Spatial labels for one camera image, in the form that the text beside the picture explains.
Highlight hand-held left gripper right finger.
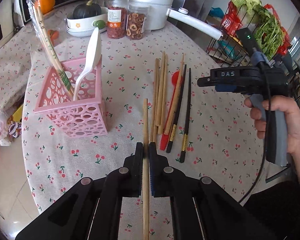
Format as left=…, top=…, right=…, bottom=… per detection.
left=149, top=142, right=278, bottom=240

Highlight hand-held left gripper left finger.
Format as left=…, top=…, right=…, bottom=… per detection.
left=15, top=142, right=144, bottom=240

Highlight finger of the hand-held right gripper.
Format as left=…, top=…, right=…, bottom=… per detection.
left=197, top=67, right=243, bottom=92

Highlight wooden chopstick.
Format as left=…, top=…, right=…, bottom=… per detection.
left=143, top=98, right=150, bottom=240
left=151, top=58, right=159, bottom=142
left=160, top=54, right=168, bottom=135
left=164, top=53, right=185, bottom=135
left=156, top=51, right=165, bottom=133

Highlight black chopstick gold band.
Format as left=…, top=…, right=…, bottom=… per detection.
left=166, top=64, right=187, bottom=154
left=179, top=67, right=192, bottom=164

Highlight red plastic spoon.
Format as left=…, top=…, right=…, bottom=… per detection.
left=160, top=71, right=181, bottom=151

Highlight pink perforated utensil basket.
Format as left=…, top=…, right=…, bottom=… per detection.
left=34, top=57, right=108, bottom=137

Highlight person's right forearm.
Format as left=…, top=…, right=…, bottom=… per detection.
left=242, top=152, right=300, bottom=240

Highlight person's right hand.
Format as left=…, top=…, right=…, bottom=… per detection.
left=244, top=97, right=300, bottom=161

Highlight cherry print tablecloth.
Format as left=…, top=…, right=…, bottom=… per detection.
left=21, top=4, right=293, bottom=240

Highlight red plastic bag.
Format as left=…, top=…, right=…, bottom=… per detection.
left=263, top=3, right=292, bottom=56
left=219, top=2, right=243, bottom=32

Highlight green leafy herbs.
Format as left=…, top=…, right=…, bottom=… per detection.
left=252, top=7, right=286, bottom=61

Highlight blue plastic bag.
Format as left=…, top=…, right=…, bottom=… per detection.
left=208, top=7, right=226, bottom=18

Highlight napa cabbage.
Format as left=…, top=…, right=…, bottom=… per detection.
left=228, top=0, right=263, bottom=18

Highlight jar of dried fruit slices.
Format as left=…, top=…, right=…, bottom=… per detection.
left=125, top=1, right=150, bottom=41

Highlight jar of red berries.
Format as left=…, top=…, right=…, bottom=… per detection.
left=107, top=0, right=129, bottom=39

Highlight white plastic spoon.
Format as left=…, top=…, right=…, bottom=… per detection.
left=72, top=27, right=102, bottom=101

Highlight green lime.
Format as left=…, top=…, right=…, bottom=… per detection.
left=93, top=19, right=107, bottom=30

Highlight white flower print bowl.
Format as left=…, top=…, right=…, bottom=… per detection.
left=66, top=6, right=109, bottom=37

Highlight dark green pumpkin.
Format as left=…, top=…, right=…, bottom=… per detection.
left=73, top=0, right=102, bottom=20

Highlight clear plastic bag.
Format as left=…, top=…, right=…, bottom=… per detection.
left=0, top=102, right=23, bottom=147

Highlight plastic wrapped wooden chopsticks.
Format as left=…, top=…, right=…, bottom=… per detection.
left=26, top=0, right=75, bottom=98

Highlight cherry print cabinet cloth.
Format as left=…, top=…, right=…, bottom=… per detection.
left=0, top=26, right=49, bottom=115

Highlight small orange pumpkin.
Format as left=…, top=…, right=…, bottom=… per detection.
left=38, top=0, right=56, bottom=15

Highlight black wire rack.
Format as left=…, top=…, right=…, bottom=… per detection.
left=206, top=2, right=300, bottom=112

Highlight black cable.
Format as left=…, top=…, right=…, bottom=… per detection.
left=239, top=62, right=274, bottom=204

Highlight white pot with handle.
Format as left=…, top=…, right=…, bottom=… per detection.
left=112, top=0, right=225, bottom=41

